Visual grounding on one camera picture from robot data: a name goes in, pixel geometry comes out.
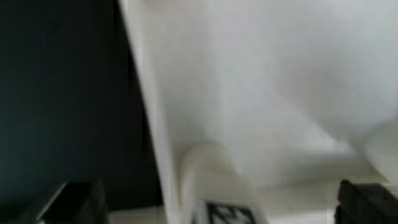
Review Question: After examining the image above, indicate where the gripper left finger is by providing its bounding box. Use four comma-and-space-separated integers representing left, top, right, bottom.
15, 178, 111, 224

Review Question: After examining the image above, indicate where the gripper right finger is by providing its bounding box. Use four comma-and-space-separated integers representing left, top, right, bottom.
334, 180, 398, 224

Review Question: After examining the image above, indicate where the white table leg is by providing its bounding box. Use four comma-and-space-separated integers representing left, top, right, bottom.
179, 144, 268, 224

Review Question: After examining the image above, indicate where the white square table top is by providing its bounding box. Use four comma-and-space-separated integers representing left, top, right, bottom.
119, 0, 398, 224

